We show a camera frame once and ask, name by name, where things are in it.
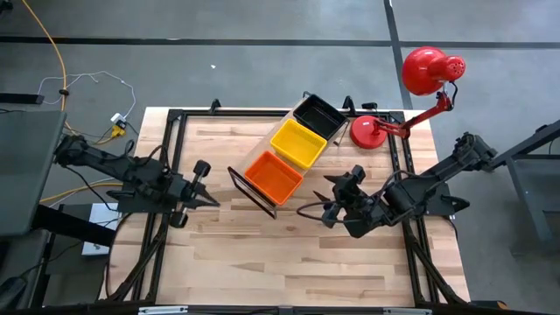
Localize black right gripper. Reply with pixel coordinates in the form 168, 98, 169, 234
312, 164, 387, 240

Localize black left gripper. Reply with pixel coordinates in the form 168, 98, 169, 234
168, 159, 221, 229

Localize yellow plastic basket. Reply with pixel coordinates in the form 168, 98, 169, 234
269, 118, 328, 171

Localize orange plastic basket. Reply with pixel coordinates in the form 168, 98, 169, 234
243, 150, 305, 207

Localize black plastic basket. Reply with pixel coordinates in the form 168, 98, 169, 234
291, 94, 350, 142

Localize white paper box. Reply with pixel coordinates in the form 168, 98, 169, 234
81, 201, 122, 257

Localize black support beam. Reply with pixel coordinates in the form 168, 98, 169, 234
32, 204, 117, 249

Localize red desk lamp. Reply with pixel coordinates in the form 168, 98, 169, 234
349, 45, 467, 151

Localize grey flat panel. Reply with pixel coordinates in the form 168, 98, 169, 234
0, 108, 67, 237

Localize dark metal stand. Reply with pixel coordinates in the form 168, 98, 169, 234
507, 117, 560, 246

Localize black floor bar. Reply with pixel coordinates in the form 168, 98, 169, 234
0, 92, 45, 105

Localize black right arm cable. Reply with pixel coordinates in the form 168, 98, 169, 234
296, 199, 351, 225

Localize wooden shelf black metal frame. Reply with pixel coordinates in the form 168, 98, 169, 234
227, 90, 351, 221

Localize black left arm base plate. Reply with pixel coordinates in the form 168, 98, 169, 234
107, 188, 179, 215

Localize black aluminium table frame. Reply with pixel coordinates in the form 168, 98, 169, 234
98, 98, 472, 307

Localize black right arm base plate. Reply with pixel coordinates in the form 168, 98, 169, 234
391, 181, 472, 218

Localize thin white cable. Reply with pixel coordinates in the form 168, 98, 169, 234
37, 70, 137, 119

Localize yellow extension cable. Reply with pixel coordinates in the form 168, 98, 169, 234
20, 0, 128, 205

